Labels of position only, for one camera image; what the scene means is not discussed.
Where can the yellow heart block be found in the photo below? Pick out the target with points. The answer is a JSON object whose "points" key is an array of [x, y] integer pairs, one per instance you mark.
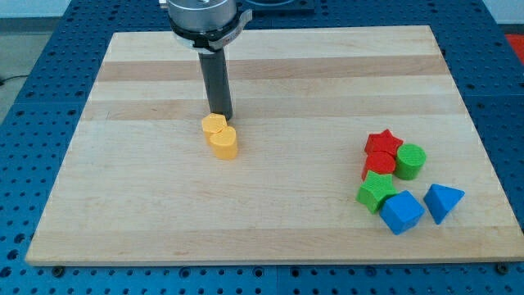
{"points": [[224, 143]]}

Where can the red star block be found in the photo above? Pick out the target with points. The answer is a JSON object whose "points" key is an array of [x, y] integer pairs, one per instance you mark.
{"points": [[385, 141]]}

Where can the blue triangle block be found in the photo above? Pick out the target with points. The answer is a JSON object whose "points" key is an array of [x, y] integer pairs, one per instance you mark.
{"points": [[441, 200]]}

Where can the red object at edge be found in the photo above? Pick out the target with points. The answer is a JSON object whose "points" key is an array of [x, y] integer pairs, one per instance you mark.
{"points": [[516, 42]]}

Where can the wooden board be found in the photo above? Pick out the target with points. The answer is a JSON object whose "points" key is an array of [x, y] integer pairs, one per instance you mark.
{"points": [[139, 186]]}

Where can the blue perforated table plate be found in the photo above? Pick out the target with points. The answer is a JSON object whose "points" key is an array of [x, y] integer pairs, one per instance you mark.
{"points": [[37, 130]]}

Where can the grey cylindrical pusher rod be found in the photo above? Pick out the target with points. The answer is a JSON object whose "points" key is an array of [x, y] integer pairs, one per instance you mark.
{"points": [[215, 76]]}

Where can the green cylinder block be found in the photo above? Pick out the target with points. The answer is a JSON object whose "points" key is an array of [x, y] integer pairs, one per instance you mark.
{"points": [[410, 158]]}

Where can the green star block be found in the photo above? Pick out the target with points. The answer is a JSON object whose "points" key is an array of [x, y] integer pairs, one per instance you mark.
{"points": [[375, 190]]}

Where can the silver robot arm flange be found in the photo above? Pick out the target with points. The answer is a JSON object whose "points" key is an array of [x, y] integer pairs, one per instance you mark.
{"points": [[206, 26]]}

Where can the blue cube block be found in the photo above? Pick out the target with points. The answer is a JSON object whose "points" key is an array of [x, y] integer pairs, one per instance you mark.
{"points": [[401, 212]]}

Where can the yellow pentagon block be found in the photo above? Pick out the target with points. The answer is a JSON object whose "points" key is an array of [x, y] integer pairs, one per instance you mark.
{"points": [[213, 124]]}

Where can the red cylinder block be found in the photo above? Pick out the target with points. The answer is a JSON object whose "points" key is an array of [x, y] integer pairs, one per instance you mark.
{"points": [[380, 163]]}

